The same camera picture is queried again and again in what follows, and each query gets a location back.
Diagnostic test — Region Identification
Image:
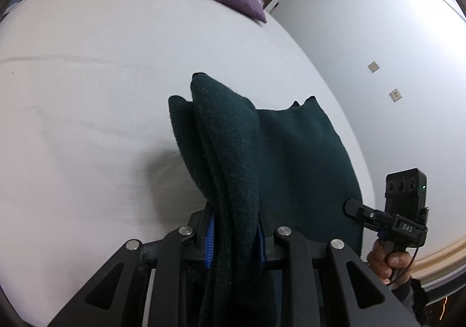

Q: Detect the black camera box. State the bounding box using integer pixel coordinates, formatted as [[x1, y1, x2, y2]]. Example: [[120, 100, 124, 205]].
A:
[[385, 168, 429, 225]]

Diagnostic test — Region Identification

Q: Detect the person's right hand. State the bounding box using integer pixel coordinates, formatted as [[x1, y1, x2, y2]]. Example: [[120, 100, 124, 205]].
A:
[[367, 239, 412, 288]]

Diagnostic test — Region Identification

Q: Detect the dark green knit sweater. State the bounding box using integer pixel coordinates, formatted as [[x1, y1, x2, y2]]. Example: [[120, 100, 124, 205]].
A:
[[168, 73, 363, 326]]

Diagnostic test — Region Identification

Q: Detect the beige wall socket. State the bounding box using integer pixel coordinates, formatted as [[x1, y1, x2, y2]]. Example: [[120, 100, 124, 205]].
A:
[[368, 61, 380, 73], [389, 89, 402, 102]]

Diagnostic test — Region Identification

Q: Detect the white bed sheet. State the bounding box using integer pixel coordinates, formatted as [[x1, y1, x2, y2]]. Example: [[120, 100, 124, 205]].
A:
[[1, 0, 375, 326]]

